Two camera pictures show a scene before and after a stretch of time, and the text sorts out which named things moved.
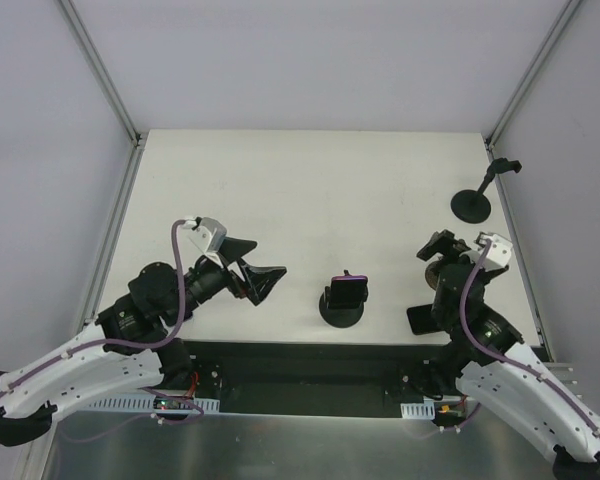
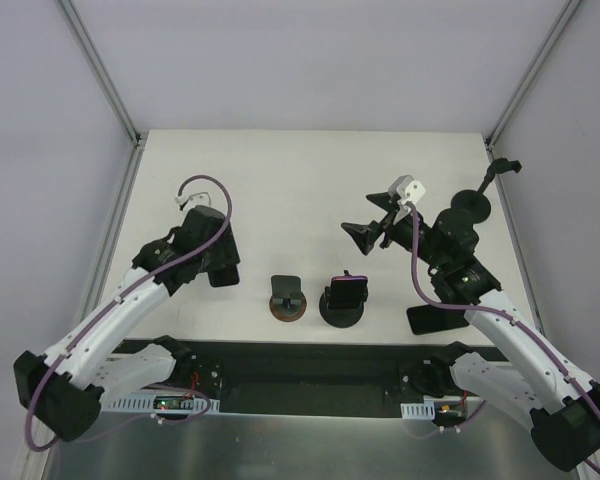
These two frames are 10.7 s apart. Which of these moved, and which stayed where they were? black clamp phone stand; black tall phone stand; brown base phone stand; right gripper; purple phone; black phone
Moved: right gripper; brown base phone stand
Stayed: black clamp phone stand; purple phone; black phone; black tall phone stand
